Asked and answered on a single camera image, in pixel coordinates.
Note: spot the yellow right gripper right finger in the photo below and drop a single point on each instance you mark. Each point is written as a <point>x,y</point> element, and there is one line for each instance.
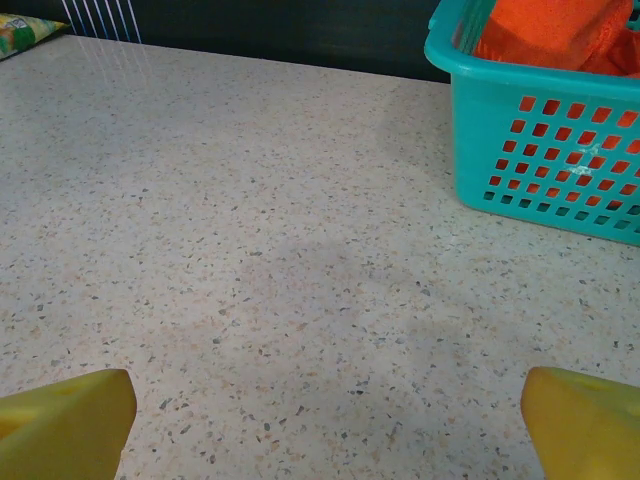
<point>585,430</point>

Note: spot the orange t-shirt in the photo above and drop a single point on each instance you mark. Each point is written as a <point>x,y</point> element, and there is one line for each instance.
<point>540,30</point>

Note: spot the green snack packet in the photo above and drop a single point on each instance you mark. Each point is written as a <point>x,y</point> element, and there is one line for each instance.
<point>20,35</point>

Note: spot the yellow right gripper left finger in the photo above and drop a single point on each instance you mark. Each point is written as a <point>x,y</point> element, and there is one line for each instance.
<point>60,430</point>

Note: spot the teal plastic basket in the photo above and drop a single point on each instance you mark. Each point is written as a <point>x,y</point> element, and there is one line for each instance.
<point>480,140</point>

